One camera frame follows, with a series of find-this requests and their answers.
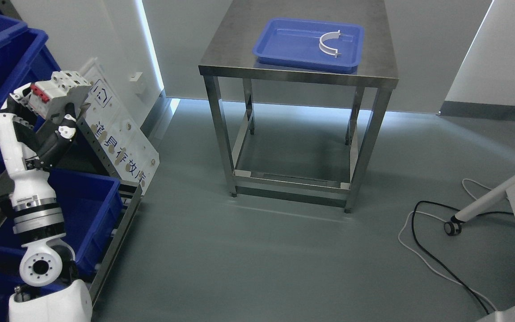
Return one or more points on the white robotic hand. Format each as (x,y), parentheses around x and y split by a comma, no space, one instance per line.
(18,121)

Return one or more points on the grey red circuit breaker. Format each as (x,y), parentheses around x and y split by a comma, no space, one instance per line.
(49,98)

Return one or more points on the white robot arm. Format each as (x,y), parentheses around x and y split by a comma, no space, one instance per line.
(38,123)

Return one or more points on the white shelf sign board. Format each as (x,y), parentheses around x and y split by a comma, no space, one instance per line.
(127,150)

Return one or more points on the metal shelf rack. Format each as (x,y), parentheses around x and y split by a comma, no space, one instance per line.
(38,123)

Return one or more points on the blue bin lower left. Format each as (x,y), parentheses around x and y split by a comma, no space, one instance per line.
(91,206)

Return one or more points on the blue plastic tray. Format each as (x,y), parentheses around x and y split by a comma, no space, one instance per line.
(291,42)

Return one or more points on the white wheeled stand leg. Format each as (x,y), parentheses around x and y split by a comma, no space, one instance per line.
(453,227)

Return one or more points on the white curved plastic bracket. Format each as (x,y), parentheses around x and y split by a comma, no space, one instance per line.
(325,46)

